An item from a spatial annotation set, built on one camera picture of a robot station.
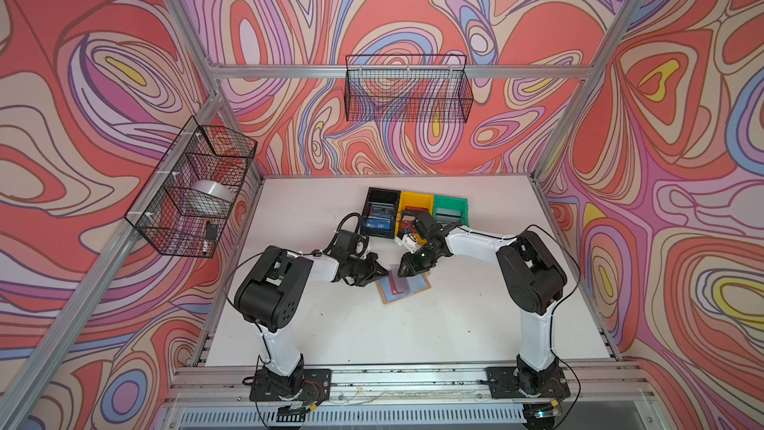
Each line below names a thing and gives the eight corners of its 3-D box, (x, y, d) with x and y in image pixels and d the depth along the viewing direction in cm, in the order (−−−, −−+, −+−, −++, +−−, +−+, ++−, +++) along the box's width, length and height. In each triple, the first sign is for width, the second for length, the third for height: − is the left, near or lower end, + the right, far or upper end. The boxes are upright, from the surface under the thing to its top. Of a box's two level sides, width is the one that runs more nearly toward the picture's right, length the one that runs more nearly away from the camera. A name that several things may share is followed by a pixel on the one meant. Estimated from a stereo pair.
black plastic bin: (360, 235, 103) (359, 225, 98) (370, 198, 114) (369, 187, 109) (394, 240, 101) (395, 229, 96) (400, 202, 112) (401, 190, 107)
